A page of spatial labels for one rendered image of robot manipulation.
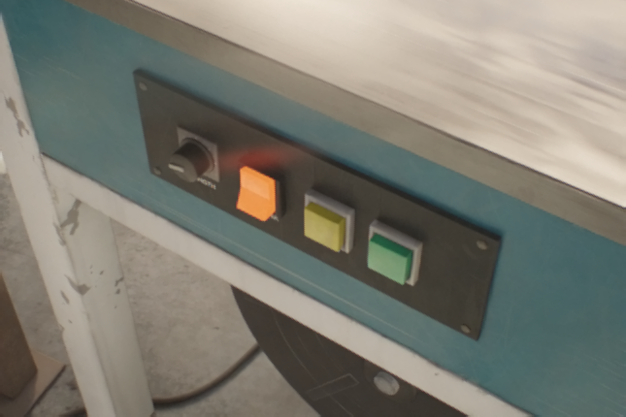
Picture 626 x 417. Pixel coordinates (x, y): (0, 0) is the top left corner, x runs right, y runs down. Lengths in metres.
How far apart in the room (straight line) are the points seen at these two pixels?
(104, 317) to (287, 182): 0.42
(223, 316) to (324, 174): 0.79
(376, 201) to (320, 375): 0.56
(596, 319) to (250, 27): 0.24
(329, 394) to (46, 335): 0.44
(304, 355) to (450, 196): 0.58
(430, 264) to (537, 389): 0.10
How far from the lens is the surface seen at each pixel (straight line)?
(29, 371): 1.26
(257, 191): 0.55
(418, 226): 0.50
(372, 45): 0.50
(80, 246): 0.84
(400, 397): 0.92
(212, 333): 1.28
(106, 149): 0.67
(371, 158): 0.50
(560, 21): 0.54
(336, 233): 0.53
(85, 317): 0.90
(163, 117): 0.59
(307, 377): 1.07
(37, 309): 1.35
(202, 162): 0.57
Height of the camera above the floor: 1.03
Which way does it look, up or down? 45 degrees down
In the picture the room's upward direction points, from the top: straight up
